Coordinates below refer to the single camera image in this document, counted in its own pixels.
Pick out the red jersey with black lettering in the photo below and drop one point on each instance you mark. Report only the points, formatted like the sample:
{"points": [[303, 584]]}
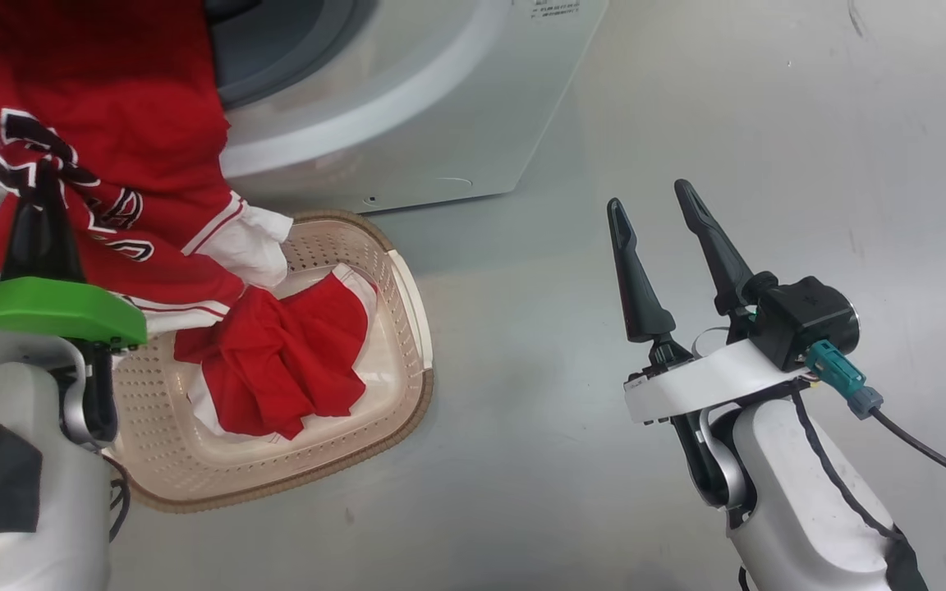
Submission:
{"points": [[112, 90]]}

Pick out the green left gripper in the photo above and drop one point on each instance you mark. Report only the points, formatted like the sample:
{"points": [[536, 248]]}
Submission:
{"points": [[46, 308]]}

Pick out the red garment with white trim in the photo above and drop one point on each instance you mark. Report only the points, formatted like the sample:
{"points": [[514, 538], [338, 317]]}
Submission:
{"points": [[284, 361]]}

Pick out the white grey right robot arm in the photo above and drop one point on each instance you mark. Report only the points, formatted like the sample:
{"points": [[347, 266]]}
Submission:
{"points": [[801, 501]]}

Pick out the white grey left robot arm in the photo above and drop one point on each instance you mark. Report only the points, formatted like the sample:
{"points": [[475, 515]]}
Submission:
{"points": [[29, 394]]}

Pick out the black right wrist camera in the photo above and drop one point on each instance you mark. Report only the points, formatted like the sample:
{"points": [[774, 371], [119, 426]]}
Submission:
{"points": [[801, 320]]}

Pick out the cream perforated laundry basket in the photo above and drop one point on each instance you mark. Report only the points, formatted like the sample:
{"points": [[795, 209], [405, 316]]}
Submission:
{"points": [[391, 394]]}

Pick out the white washing machine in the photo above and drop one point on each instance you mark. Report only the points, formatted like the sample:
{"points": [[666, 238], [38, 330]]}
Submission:
{"points": [[440, 107]]}

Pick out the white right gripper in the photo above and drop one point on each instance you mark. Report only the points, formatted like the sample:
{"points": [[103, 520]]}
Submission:
{"points": [[703, 382]]}

